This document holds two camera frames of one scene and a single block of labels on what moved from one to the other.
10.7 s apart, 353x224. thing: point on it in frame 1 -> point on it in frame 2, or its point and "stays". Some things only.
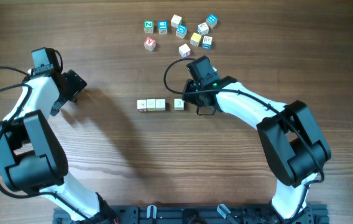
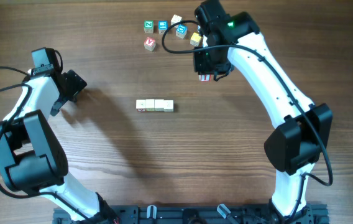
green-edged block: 178,104 -> 168,105
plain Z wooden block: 161,104 stays
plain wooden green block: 151,104 stays
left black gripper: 77,84 stays
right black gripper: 189,99 -> 201,66
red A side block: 142,105 stays
